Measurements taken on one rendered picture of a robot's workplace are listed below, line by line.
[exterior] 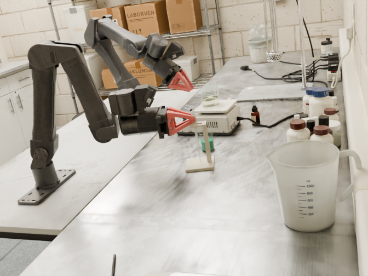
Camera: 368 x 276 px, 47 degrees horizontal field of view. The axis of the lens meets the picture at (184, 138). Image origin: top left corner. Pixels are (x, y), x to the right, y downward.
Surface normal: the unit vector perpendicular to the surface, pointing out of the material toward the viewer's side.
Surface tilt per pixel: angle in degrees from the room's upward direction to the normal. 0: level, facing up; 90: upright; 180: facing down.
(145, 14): 90
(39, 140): 89
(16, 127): 90
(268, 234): 0
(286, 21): 90
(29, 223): 0
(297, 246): 0
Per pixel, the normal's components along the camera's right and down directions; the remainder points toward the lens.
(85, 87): 0.12, 0.33
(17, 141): 0.94, -0.03
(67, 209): -0.15, -0.92
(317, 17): -0.31, 0.38
